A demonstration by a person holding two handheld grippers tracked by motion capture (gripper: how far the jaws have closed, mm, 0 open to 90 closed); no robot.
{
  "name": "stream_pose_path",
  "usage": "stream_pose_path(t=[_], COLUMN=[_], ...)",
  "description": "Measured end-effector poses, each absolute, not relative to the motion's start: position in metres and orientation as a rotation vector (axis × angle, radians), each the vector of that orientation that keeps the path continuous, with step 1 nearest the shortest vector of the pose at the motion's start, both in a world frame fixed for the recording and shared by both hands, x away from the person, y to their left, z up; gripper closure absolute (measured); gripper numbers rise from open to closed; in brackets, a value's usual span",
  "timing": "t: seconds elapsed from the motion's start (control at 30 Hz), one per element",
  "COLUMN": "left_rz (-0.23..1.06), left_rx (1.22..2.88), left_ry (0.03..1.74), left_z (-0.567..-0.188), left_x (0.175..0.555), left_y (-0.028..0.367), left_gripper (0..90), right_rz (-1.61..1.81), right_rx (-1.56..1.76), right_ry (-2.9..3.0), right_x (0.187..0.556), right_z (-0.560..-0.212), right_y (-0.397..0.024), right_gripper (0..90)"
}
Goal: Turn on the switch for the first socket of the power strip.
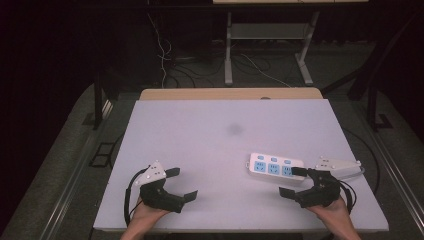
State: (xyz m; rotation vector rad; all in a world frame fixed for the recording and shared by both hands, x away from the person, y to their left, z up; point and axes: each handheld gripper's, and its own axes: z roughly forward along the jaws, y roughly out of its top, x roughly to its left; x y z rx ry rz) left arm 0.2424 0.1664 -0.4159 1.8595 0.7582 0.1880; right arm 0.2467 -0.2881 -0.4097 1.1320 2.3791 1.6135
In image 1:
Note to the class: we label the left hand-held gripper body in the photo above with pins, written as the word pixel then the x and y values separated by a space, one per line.
pixel 156 195

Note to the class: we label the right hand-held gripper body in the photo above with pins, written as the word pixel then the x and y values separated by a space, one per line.
pixel 321 191

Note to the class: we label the white power strip blue sockets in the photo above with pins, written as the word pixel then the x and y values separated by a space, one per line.
pixel 271 166

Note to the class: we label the person's left hand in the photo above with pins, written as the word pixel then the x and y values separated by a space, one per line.
pixel 146 213

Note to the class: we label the person's right hand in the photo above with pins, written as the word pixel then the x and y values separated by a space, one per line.
pixel 333 213

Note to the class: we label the white table mat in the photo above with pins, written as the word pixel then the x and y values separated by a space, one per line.
pixel 213 150

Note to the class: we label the wooden table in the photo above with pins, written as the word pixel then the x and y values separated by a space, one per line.
pixel 230 94

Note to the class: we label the black metal stand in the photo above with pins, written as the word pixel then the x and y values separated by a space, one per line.
pixel 375 110
pixel 98 100

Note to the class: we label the black floor bracket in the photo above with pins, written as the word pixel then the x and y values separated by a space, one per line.
pixel 101 155

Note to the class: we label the aluminium floor rail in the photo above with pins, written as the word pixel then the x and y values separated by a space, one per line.
pixel 70 180
pixel 396 173

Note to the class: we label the white metal desk frame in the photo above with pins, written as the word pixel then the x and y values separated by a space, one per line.
pixel 266 31

